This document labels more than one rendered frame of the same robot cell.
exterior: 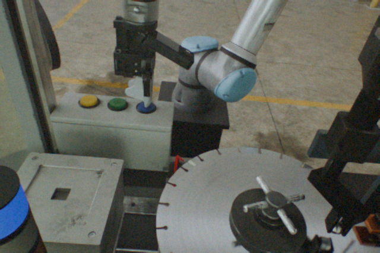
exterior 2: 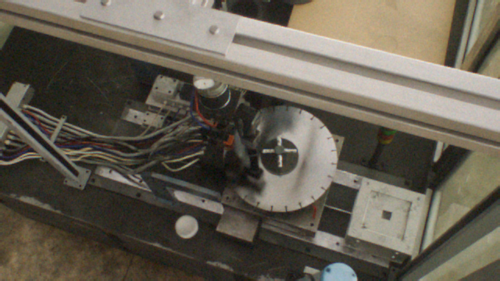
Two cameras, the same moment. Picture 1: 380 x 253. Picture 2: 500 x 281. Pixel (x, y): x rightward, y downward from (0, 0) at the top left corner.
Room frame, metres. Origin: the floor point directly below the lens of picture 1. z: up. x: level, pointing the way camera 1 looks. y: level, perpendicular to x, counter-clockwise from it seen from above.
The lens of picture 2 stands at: (0.80, 0.08, 2.44)
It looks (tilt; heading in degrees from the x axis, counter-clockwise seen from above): 67 degrees down; 211
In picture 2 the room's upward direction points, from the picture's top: 9 degrees counter-clockwise
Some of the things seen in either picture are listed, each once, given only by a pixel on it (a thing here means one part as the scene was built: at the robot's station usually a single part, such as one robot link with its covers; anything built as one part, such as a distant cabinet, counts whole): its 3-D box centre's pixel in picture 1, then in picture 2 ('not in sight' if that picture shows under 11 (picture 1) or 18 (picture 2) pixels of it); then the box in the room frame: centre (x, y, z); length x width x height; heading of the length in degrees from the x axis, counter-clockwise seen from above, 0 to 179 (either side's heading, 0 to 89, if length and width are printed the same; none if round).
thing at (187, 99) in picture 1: (194, 89); not in sight; (0.88, 0.00, 0.80); 0.15 x 0.15 x 0.10
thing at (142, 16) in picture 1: (139, 9); not in sight; (0.59, 0.13, 1.14); 0.08 x 0.08 x 0.05
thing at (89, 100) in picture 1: (89, 102); not in sight; (0.59, 0.25, 0.90); 0.04 x 0.04 x 0.02
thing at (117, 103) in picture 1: (117, 105); not in sight; (0.59, 0.18, 0.90); 0.04 x 0.04 x 0.02
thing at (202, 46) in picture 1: (199, 59); not in sight; (0.88, 0.00, 0.91); 0.13 x 0.12 x 0.14; 41
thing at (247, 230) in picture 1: (268, 216); (279, 154); (0.27, -0.13, 0.96); 0.11 x 0.11 x 0.03
